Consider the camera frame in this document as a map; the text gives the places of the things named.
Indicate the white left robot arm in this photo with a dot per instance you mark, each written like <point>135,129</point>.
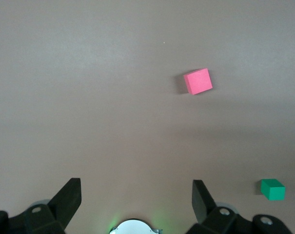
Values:
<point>133,228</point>

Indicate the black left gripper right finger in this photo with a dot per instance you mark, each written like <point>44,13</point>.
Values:
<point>205,209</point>

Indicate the brown table cover mat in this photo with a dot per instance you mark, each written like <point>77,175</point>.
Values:
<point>88,97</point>

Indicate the pink foam cube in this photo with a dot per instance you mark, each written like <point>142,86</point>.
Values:
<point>198,81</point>

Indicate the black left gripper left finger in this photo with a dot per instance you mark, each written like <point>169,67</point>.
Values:
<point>64,202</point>

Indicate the green foam cube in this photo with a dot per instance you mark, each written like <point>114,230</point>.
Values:
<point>272,190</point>

